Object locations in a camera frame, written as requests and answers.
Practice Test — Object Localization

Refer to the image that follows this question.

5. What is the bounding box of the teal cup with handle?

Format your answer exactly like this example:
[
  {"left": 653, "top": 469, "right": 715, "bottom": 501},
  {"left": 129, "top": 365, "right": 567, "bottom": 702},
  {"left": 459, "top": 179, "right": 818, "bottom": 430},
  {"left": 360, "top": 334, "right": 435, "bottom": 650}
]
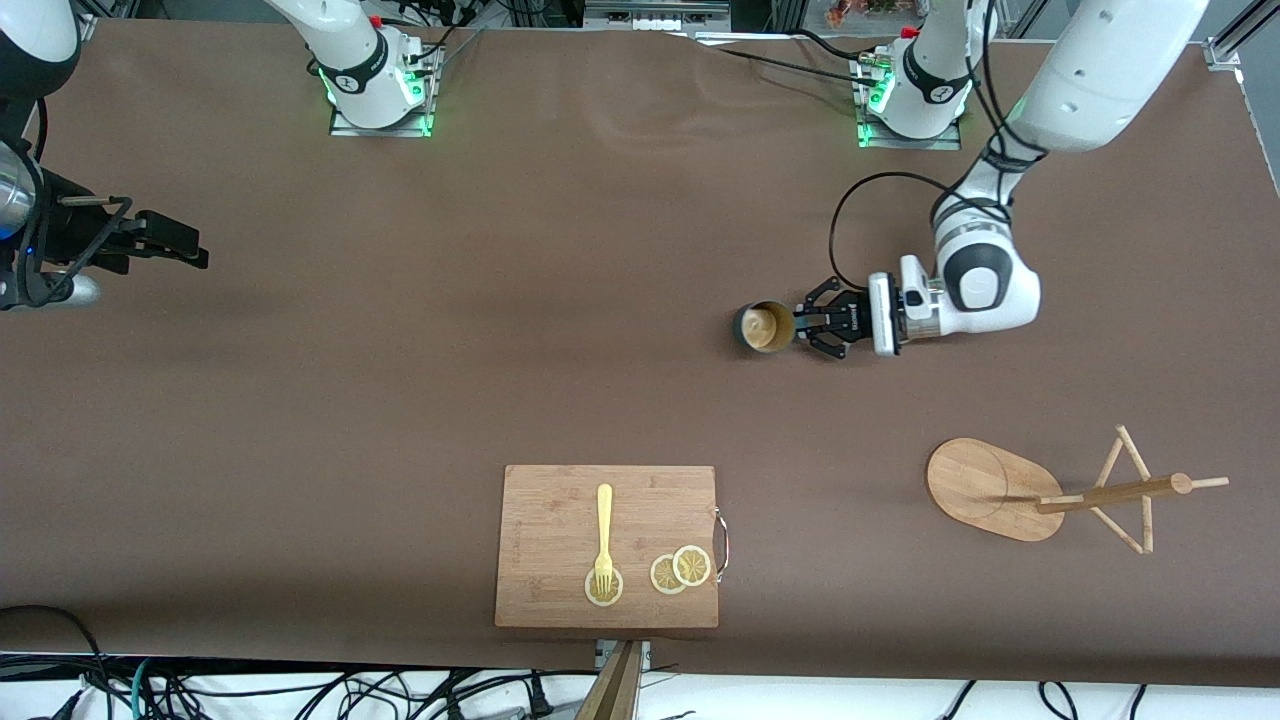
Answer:
[{"left": 733, "top": 300, "right": 798, "bottom": 354}]

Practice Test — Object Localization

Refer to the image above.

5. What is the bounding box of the wooden cup rack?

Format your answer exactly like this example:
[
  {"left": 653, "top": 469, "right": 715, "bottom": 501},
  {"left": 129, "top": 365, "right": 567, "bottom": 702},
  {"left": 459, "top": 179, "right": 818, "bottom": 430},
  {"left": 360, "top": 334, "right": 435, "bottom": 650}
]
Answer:
[{"left": 926, "top": 425, "right": 1229, "bottom": 556}]

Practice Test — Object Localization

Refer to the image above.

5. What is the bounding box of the brown table cover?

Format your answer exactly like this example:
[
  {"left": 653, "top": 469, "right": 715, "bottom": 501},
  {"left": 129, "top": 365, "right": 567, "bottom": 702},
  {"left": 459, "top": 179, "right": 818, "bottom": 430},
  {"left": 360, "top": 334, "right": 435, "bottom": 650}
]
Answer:
[{"left": 0, "top": 18, "right": 1280, "bottom": 691}]

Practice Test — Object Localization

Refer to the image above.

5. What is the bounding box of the yellow plastic fork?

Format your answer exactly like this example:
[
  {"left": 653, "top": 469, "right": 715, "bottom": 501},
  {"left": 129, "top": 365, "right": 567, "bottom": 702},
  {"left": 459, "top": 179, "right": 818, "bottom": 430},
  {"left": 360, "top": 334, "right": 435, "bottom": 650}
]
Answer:
[{"left": 594, "top": 484, "right": 614, "bottom": 593}]

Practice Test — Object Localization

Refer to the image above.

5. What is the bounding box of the wooden cutting board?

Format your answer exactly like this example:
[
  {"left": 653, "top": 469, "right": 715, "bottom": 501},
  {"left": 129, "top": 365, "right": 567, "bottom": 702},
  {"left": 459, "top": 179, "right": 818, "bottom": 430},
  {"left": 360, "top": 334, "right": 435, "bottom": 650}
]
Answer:
[{"left": 495, "top": 465, "right": 719, "bottom": 629}]

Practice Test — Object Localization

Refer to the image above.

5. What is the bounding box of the grey power strip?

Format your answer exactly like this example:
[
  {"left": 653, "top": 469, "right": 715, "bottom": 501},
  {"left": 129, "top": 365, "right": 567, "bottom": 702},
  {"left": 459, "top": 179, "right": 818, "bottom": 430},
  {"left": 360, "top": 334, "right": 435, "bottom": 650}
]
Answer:
[{"left": 585, "top": 0, "right": 731, "bottom": 31}]

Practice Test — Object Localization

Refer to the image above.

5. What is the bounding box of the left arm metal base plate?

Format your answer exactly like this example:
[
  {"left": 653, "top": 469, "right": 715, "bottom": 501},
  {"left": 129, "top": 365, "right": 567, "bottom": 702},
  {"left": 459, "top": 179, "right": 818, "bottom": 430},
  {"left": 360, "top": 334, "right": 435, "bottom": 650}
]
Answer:
[{"left": 855, "top": 125, "right": 963, "bottom": 151}]

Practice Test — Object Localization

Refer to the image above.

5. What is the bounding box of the black cable on table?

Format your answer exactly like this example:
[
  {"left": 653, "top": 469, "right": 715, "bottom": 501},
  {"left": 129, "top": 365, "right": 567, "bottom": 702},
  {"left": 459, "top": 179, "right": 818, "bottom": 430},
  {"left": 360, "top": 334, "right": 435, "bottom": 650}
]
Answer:
[{"left": 690, "top": 30, "right": 881, "bottom": 91}]

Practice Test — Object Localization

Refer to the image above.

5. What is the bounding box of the wooden post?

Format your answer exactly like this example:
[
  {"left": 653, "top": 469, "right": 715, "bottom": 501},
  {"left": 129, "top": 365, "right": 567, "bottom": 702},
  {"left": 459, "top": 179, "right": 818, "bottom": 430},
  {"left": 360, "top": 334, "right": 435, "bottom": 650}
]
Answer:
[{"left": 575, "top": 640, "right": 643, "bottom": 720}]

